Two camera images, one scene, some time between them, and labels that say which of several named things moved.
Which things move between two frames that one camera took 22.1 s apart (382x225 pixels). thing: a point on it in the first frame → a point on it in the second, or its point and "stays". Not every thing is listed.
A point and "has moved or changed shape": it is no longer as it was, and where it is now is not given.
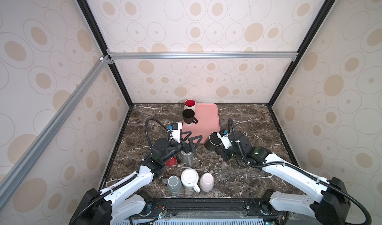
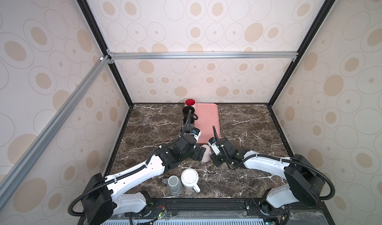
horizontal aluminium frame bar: [203, 56] stays
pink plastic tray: [207, 115] stays
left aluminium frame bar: [57, 118] stays
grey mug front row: [174, 184] stays
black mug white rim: [212, 142] has moved or changed shape
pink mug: [207, 181] → [207, 153]
